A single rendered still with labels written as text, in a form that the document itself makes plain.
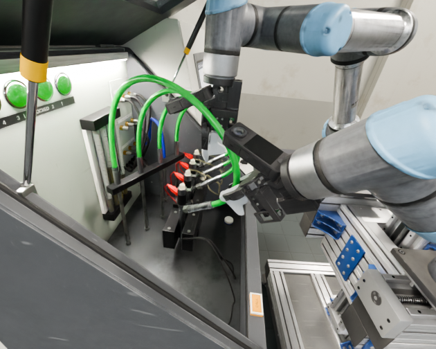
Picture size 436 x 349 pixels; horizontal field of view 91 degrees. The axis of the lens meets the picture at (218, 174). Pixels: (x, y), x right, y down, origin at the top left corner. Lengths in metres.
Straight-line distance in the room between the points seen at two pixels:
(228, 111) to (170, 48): 0.47
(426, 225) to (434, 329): 0.51
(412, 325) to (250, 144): 0.60
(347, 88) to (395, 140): 0.71
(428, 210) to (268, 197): 0.18
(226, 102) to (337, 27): 0.23
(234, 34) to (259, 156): 0.25
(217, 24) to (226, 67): 0.07
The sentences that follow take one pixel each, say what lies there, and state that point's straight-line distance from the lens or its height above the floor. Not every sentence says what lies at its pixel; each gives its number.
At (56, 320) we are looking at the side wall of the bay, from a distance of 0.55.
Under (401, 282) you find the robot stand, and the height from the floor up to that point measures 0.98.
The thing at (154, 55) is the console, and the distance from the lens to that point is 0.92.
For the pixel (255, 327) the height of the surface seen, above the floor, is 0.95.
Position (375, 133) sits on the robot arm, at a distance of 0.25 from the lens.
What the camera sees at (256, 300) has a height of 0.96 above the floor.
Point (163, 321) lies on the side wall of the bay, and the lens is 0.44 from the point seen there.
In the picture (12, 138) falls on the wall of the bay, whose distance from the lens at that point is 0.56.
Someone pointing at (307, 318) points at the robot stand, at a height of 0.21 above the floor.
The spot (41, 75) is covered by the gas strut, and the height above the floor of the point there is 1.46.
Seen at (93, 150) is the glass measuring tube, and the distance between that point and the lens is 0.73.
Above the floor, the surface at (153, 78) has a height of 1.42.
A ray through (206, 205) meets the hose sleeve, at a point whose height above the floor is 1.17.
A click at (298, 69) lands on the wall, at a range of 3.53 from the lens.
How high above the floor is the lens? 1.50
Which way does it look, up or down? 31 degrees down
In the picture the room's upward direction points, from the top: 6 degrees clockwise
